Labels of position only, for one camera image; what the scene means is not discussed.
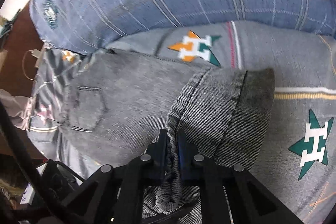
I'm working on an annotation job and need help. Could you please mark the grey denim pants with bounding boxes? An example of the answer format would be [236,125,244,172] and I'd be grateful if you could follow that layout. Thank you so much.
[55,51,274,218]

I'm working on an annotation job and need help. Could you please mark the grey patterned bed sheet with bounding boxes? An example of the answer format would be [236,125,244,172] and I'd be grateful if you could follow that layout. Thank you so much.
[27,22,335,223]

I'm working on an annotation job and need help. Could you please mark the brown wooden headboard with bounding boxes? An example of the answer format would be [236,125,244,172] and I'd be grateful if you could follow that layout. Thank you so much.
[1,5,43,97]

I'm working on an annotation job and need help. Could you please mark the black cable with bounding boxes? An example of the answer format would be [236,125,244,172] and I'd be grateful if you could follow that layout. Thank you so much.
[0,101,64,224]

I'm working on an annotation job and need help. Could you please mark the white charging cable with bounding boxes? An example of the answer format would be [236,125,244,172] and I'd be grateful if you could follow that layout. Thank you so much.
[22,49,46,83]

